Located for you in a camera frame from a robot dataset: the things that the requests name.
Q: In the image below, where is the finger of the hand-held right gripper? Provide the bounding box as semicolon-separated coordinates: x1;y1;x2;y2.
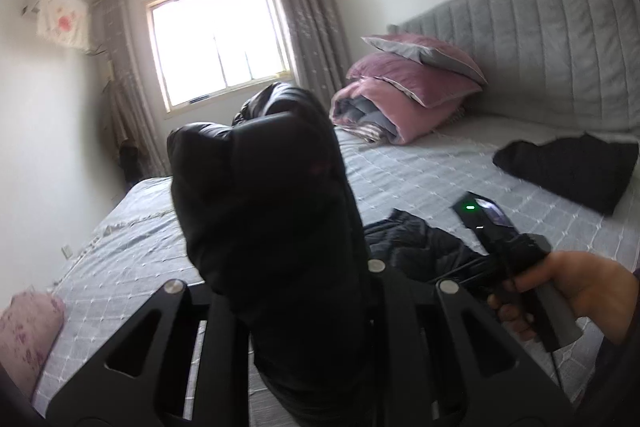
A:
437;257;501;290

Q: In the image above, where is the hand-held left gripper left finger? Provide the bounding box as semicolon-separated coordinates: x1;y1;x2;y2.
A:
45;279;251;427

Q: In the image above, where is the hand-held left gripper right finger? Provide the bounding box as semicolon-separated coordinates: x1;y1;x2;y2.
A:
366;258;572;427

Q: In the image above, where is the black puffer jacket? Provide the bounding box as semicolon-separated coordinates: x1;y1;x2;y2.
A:
167;82;496;427

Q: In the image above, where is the person's right forearm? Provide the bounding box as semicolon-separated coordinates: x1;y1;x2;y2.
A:
575;267;640;413

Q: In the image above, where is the person's right hand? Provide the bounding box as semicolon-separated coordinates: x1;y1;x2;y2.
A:
487;251;640;345

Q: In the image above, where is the black folded garment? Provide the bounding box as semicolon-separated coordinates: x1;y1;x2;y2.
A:
492;132;640;215

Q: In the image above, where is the pink folded quilt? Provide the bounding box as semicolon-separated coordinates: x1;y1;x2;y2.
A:
329;77;451;145

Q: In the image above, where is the pink floral bolster pillow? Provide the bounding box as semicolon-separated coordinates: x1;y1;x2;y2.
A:
0;289;66;400

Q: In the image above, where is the pink velvet pillow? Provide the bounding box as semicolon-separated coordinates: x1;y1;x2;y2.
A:
346;52;483;108

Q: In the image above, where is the grey padded headboard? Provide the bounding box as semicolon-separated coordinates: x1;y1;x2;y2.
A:
387;0;640;132

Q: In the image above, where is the dark bundle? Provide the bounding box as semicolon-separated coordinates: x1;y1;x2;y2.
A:
119;141;143;188

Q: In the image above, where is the pink pillow with grey side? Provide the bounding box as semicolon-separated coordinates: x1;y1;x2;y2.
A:
361;34;488;88

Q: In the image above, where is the window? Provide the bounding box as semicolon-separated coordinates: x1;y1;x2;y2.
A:
146;0;293;114

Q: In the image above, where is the air conditioner with floral cover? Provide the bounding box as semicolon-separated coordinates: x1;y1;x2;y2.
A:
21;0;91;55

